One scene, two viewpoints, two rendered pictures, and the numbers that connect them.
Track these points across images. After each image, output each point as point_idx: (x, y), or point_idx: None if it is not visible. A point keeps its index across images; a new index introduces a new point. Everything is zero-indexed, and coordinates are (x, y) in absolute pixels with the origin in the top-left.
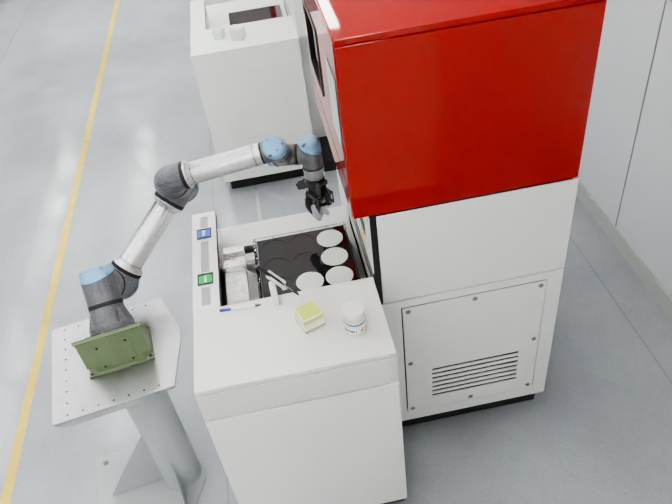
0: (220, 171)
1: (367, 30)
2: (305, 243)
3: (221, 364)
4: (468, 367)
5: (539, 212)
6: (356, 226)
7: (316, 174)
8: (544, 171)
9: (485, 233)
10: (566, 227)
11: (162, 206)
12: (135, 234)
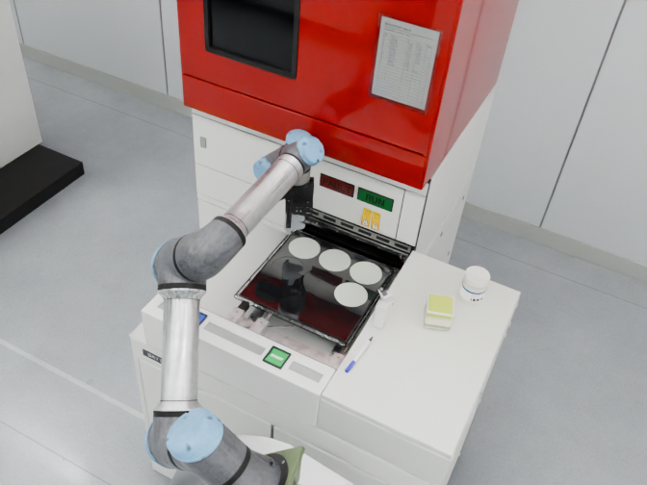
0: (271, 207)
1: None
2: (291, 266)
3: (429, 412)
4: None
5: (479, 125)
6: (327, 219)
7: (309, 173)
8: (490, 84)
9: (460, 162)
10: (482, 134)
11: (192, 297)
12: (174, 357)
